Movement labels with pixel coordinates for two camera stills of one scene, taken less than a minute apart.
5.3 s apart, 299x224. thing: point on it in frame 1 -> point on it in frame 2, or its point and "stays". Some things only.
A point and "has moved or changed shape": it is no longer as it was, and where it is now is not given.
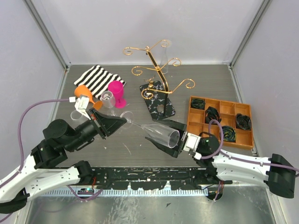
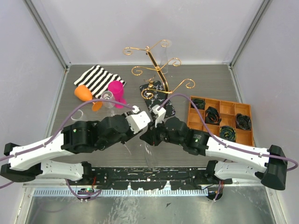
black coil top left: (198, 103) stays
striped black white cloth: (97, 79) stays
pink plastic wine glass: (116, 87) stays
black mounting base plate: (154, 178) stays
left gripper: (106, 124) -> (131, 135)
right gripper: (174, 151) -> (150, 136)
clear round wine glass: (108, 99) stays
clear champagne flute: (163, 135) has moved or changed shape
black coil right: (243, 122) stays
